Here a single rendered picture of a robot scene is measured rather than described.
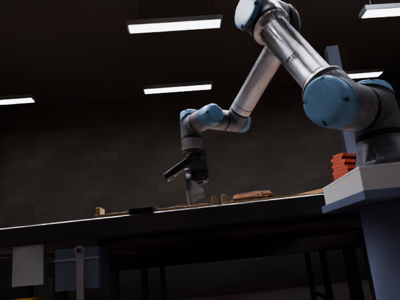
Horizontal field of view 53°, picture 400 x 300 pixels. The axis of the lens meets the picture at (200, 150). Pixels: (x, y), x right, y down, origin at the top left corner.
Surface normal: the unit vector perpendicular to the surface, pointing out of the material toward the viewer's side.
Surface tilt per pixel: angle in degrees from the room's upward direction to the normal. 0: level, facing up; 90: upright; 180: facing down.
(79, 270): 90
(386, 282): 90
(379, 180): 90
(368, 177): 90
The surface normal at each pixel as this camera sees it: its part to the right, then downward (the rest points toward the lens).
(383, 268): -0.91, -0.03
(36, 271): -0.10, -0.25
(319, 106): -0.76, 0.02
